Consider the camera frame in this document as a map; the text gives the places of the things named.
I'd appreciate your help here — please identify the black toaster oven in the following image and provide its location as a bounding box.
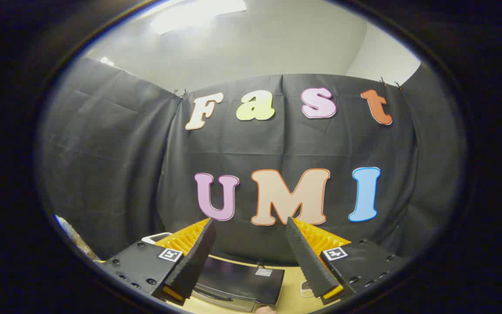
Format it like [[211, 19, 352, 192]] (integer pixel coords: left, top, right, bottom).
[[191, 255, 285, 313]]

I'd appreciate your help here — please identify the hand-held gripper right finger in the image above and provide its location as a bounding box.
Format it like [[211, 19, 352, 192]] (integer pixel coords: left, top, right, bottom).
[[285, 216, 408, 305]]

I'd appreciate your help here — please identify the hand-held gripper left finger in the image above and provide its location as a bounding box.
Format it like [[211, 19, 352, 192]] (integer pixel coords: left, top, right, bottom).
[[102, 218, 217, 306]]

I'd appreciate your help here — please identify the black backdrop cloth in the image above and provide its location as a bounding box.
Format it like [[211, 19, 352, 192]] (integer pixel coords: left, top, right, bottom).
[[37, 57, 467, 267]]

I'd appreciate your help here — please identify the white power strip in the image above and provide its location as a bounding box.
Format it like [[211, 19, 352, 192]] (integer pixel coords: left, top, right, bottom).
[[142, 232, 173, 244]]

